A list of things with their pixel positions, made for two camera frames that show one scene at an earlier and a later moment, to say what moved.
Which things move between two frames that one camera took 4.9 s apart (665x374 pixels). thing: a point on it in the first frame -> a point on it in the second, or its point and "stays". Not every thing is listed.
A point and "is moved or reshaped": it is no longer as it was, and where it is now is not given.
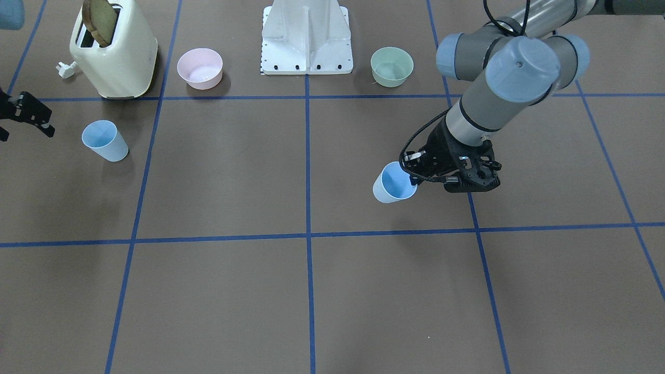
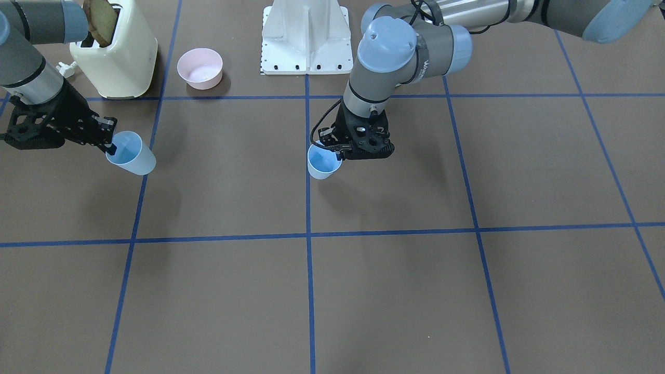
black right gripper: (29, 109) -> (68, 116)
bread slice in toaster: (98, 16) stays
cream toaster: (125, 68) stays
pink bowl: (201, 68) stays
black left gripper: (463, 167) -> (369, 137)
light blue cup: (105, 139) is moved or reshaped
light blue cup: (393, 184) -> (322, 163)
